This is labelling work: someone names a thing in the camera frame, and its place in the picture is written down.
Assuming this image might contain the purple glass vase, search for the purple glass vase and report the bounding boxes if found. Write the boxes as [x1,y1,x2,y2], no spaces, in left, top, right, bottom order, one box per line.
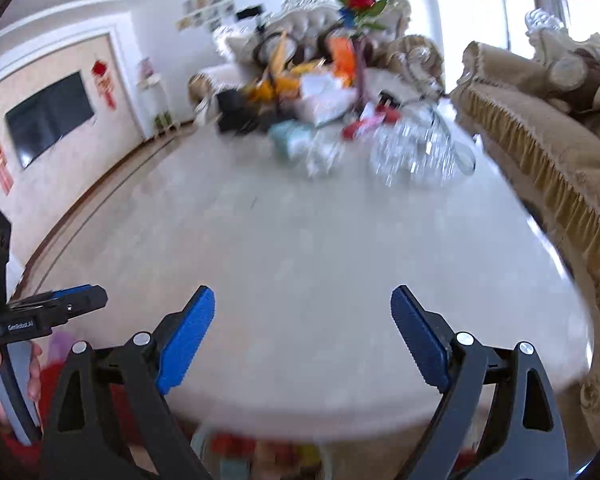
[352,35,373,106]

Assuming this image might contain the cream armchair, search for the cream armchair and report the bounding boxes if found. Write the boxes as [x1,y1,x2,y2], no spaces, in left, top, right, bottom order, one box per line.
[187,62,251,106]

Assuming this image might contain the black wall television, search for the black wall television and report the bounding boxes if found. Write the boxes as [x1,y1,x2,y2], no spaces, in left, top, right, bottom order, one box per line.
[5,71,96,170]

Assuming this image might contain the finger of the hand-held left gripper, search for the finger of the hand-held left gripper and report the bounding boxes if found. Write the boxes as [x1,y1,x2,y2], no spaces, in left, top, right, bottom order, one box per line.
[9,284,109,328]

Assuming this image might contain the white side table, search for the white side table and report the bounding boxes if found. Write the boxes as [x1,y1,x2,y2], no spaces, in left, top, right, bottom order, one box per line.
[139,72,173,136]

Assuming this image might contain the brown round cushion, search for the brown round cushion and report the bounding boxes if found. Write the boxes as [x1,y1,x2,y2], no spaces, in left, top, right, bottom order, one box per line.
[547,52,600,111]

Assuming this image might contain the cluster of clear glass cups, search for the cluster of clear glass cups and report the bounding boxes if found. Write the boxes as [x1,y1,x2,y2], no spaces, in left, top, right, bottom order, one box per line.
[370,102,477,188]

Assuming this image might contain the wall photo frames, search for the wall photo frames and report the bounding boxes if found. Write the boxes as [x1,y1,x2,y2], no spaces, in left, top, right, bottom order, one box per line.
[176,0,260,31]

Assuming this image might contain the red knot wall decoration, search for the red knot wall decoration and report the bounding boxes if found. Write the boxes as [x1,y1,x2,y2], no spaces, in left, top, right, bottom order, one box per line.
[91,60,118,111]

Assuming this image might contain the black flat box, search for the black flat box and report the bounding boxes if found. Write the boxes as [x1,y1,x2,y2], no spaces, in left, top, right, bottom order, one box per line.
[217,112,266,135]

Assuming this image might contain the red black plug device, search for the red black plug device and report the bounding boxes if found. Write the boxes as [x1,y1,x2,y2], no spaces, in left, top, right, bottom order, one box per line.
[377,91,403,123]

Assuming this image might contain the teal white small box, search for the teal white small box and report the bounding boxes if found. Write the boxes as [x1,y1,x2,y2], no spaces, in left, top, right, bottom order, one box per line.
[270,120,313,158]

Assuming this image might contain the orange packet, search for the orange packet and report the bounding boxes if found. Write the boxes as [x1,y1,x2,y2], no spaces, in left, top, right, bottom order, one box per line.
[327,35,356,78]

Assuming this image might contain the white soft tissue pack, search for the white soft tissue pack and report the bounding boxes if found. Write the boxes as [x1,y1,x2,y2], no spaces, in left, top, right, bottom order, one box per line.
[295,72,358,128]

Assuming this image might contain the beige fringed sofa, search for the beige fringed sofa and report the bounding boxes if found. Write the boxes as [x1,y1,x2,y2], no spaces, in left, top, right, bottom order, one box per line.
[450,40,600,411]

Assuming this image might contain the red pink snack wrapper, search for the red pink snack wrapper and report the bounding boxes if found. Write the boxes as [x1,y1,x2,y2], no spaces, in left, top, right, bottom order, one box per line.
[341,110,388,141]

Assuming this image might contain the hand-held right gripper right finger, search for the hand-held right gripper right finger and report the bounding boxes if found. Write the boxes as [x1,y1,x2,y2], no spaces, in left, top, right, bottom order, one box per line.
[390,285,571,480]

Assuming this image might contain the black speaker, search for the black speaker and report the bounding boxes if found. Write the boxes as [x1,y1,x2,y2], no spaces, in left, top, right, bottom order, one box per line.
[216,89,253,118]

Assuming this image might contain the ornate silver chair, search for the ornate silver chair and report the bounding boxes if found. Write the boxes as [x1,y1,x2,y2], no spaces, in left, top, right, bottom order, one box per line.
[525,7,581,61]

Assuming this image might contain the red artificial flowers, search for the red artificial flowers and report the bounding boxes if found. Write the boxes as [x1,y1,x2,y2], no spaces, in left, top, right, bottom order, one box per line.
[334,0,406,36]

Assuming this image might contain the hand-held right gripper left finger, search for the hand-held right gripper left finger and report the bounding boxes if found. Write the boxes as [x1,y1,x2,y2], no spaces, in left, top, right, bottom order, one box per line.
[39,285,217,480]

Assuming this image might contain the yellow bag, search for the yellow bag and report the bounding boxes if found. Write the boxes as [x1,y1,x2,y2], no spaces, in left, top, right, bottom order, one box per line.
[260,32,293,86]

